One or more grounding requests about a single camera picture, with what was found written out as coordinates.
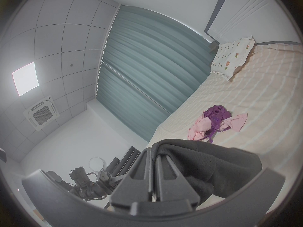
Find black T-shirt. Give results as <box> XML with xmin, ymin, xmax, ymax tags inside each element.
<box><xmin>151</xmin><ymin>139</ymin><xmax>263</xmax><ymax>199</ymax></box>

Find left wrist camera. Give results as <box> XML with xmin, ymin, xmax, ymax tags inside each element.
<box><xmin>69</xmin><ymin>166</ymin><xmax>91</xmax><ymax>186</ymax></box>

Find white printed pillow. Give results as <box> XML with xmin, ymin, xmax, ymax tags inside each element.
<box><xmin>210</xmin><ymin>35</ymin><xmax>255</xmax><ymax>81</ymax></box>

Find bed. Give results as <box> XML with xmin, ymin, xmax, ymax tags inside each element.
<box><xmin>148</xmin><ymin>0</ymin><xmax>303</xmax><ymax>210</ymax></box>

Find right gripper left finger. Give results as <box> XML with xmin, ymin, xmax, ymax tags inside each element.
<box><xmin>111</xmin><ymin>148</ymin><xmax>152</xmax><ymax>213</ymax></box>

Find square ceiling light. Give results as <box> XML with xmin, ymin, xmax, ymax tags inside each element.
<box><xmin>12</xmin><ymin>62</ymin><xmax>39</xmax><ymax>96</ymax></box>

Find ceiling air conditioner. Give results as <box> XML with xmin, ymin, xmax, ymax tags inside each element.
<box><xmin>23</xmin><ymin>96</ymin><xmax>61</xmax><ymax>131</ymax></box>

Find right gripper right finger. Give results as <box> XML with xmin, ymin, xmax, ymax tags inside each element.
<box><xmin>153</xmin><ymin>155</ymin><xmax>201</xmax><ymax>207</ymax></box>

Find pile of clothes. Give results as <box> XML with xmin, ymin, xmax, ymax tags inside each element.
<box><xmin>187</xmin><ymin>105</ymin><xmax>248</xmax><ymax>143</ymax></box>

